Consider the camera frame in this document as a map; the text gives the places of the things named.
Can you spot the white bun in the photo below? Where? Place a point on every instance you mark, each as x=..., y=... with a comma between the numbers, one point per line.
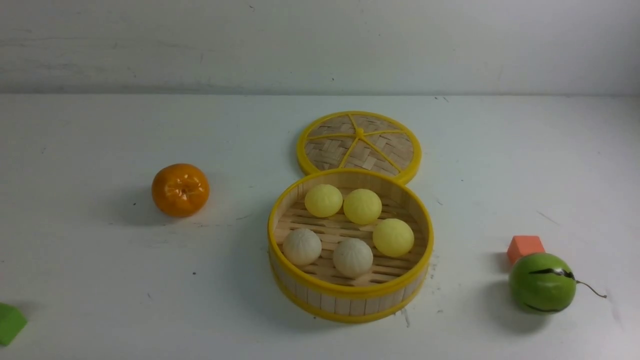
x=302, y=247
x=353, y=258

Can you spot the green toy watermelon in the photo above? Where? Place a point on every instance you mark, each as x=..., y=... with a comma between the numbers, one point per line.
x=543, y=283

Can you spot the green block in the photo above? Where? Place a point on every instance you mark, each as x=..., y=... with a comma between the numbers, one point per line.
x=12, y=322

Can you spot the orange cube block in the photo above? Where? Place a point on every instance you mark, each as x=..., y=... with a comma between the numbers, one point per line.
x=523, y=245

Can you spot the yellow bun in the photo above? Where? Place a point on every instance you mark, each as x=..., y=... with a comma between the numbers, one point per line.
x=323, y=200
x=362, y=206
x=393, y=237

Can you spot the orange toy tangerine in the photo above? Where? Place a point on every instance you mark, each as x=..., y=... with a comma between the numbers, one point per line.
x=180, y=190

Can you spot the woven bamboo steamer lid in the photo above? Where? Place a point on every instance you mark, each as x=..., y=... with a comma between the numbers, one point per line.
x=359, y=140

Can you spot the white bun bottom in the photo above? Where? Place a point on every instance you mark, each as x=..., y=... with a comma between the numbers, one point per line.
x=353, y=258

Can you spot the bamboo steamer tray yellow rim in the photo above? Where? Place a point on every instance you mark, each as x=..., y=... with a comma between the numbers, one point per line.
x=319, y=288

